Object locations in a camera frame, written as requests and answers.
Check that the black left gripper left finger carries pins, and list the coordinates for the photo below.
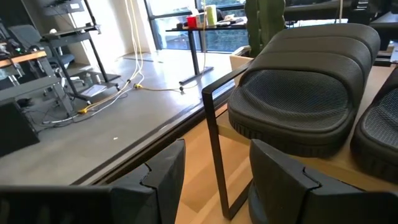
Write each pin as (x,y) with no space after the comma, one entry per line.
(161,193)

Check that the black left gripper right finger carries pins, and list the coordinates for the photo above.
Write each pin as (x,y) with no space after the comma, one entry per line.
(280,193)

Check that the chunky black slide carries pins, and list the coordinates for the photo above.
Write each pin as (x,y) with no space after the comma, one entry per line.
(379,133)
(295,102)

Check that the white plant pot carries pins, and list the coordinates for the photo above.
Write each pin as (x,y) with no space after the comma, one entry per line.
(239,62)

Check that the black side table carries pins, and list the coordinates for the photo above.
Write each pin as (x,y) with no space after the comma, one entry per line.
(194,53)

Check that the black rack stand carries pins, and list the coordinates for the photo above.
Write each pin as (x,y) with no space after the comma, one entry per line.
(93,56)

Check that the large window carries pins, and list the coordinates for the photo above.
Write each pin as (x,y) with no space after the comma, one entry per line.
(174,34)

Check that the black box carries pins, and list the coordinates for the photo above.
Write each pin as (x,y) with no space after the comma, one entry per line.
(15,127)

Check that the green cactus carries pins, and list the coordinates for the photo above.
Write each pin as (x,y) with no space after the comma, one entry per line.
(264,25)

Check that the red cup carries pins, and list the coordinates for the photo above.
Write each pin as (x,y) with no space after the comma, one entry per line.
(192,22)

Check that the wooden top desk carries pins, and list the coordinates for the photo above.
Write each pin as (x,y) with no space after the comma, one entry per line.
(21,58)

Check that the dark office chair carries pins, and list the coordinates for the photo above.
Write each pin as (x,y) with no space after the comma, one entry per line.
(28,37)

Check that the black aluminium table frame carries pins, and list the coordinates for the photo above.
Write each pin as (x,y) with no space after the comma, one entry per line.
(140,146)

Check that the wooden shelf black metal frame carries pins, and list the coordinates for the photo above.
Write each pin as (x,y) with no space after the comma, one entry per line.
(214,140)

